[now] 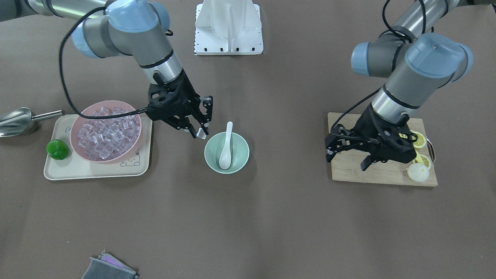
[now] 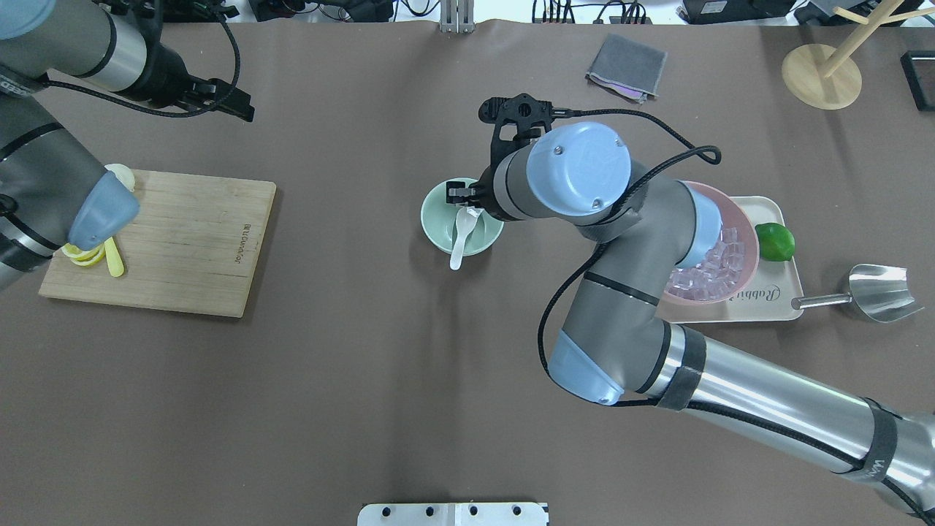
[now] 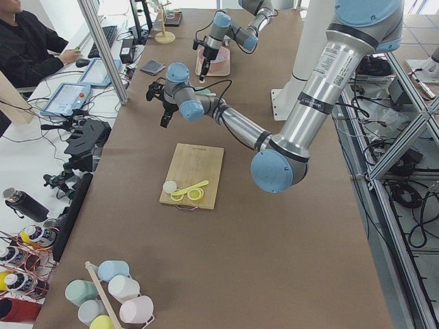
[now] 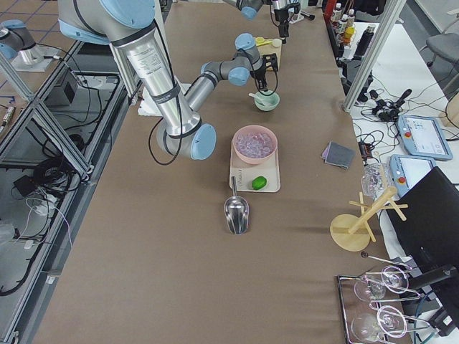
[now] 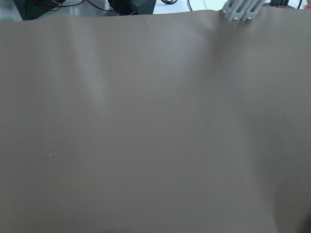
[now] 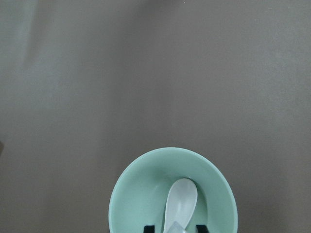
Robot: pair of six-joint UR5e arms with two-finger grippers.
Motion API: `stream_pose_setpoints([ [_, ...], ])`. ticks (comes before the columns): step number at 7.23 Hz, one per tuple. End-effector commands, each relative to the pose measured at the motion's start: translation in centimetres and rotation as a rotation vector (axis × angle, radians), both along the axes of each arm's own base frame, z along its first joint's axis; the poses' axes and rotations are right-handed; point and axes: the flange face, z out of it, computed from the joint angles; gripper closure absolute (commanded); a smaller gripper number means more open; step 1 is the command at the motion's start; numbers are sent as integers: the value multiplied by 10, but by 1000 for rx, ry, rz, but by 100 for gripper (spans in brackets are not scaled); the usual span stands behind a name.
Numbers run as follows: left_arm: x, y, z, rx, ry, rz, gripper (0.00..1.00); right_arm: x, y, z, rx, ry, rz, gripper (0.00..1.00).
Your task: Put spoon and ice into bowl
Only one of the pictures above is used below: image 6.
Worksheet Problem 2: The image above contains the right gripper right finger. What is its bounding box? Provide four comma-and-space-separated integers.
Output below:
196, 225, 208, 233

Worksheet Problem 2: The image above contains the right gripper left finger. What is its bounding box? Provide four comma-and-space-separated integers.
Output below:
143, 225, 155, 233

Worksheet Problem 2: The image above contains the white ceramic spoon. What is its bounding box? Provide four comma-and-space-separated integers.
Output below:
163, 178, 198, 233

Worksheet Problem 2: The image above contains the mint green bowl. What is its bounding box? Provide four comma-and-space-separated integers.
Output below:
108, 147, 238, 233

